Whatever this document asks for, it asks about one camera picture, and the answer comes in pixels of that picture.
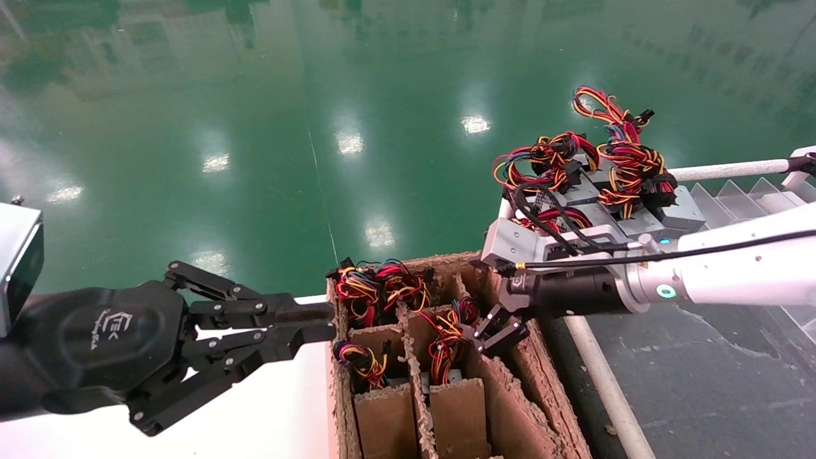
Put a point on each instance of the brown cardboard box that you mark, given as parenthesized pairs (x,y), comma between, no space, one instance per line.
(548,382)

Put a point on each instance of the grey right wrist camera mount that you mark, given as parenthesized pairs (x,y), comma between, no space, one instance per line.
(510,245)

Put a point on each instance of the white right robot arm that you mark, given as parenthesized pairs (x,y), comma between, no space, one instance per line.
(733,268)

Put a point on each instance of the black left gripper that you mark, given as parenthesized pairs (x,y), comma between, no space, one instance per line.
(95,344)

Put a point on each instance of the white table rail pipe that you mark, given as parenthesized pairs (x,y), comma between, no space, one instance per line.
(727,170)
(605,382)

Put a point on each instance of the clear acrylic divider tray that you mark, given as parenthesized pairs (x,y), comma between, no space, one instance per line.
(733,197)

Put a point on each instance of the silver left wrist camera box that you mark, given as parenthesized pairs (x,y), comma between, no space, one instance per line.
(19,255)

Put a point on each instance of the open cardboard box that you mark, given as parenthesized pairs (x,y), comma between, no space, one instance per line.
(386,424)

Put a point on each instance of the black pipe corner joint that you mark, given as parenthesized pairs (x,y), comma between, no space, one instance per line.
(804,163)

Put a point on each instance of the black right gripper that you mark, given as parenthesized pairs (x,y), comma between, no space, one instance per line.
(567,292)

